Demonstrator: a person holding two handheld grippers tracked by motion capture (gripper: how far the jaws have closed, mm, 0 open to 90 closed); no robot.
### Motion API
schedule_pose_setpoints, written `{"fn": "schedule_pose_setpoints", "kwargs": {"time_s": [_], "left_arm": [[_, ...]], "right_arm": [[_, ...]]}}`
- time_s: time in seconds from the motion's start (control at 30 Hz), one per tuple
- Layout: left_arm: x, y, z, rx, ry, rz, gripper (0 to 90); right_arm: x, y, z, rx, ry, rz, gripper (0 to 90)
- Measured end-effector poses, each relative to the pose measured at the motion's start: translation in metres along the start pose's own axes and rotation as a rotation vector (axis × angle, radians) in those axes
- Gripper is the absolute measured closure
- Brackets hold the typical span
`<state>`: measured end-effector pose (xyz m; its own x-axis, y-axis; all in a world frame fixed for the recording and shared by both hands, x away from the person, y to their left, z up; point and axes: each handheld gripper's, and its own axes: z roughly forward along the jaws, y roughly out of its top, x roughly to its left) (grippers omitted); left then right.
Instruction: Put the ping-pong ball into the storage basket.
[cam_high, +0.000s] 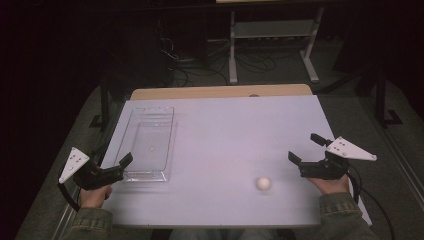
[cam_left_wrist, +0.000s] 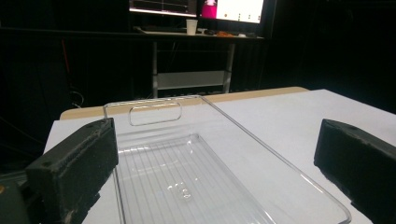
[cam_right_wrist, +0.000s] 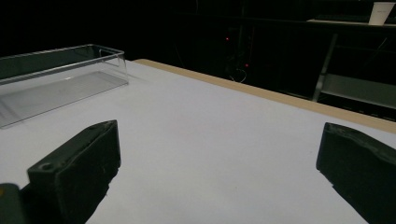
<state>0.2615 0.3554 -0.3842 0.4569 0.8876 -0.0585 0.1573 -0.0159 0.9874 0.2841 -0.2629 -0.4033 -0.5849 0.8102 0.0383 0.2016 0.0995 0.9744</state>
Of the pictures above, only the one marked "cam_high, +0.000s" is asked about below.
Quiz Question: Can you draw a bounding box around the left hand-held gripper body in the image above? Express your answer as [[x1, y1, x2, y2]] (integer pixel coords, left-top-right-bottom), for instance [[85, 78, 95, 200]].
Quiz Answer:
[[58, 147, 126, 192]]

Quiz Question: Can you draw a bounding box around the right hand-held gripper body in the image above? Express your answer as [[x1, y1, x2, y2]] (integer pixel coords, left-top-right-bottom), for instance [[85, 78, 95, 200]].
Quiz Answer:
[[298, 136, 378, 180]]

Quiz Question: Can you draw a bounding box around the clear plastic tray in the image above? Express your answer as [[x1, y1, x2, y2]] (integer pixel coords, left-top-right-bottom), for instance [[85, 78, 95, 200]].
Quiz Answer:
[[114, 106, 178, 183]]

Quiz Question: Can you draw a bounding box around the white ball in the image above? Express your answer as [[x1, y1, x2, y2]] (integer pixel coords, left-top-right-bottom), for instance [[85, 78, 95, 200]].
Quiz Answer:
[[255, 176, 272, 192]]

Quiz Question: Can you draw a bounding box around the person's right hand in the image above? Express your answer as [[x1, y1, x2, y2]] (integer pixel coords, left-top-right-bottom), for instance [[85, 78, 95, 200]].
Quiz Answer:
[[307, 174, 351, 196]]

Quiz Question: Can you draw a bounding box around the person's left hand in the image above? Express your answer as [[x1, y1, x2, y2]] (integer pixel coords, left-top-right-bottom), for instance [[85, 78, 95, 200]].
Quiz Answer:
[[79, 184, 114, 210]]

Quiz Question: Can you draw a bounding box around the black metal stand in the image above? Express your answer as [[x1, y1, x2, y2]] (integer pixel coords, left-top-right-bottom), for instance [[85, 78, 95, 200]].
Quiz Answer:
[[373, 65, 404, 130], [89, 75, 112, 132]]

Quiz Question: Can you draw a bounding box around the white table board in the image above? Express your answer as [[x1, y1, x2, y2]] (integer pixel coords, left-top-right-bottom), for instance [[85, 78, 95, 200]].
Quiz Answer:
[[99, 94, 373, 229]]

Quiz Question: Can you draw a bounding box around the light wooden table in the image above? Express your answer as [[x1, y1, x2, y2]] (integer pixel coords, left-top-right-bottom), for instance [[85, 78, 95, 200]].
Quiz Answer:
[[129, 83, 313, 102]]

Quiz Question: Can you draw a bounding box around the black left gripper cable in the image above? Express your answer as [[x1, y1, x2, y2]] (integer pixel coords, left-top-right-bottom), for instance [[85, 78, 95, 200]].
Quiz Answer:
[[56, 182, 81, 213]]

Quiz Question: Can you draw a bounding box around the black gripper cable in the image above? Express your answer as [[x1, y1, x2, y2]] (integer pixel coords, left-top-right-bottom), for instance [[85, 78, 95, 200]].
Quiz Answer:
[[56, 182, 81, 213], [346, 169, 396, 240]]

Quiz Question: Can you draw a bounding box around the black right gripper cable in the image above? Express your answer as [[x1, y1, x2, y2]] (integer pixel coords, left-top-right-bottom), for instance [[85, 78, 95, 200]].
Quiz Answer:
[[346, 169, 396, 240]]

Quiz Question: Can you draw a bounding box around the white metal desk frame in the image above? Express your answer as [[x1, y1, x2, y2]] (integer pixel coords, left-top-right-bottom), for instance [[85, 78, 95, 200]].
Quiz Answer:
[[215, 0, 326, 85]]

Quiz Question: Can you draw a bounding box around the tangle of floor cables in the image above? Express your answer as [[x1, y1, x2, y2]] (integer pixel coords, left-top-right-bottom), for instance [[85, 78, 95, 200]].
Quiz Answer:
[[159, 35, 278, 88]]

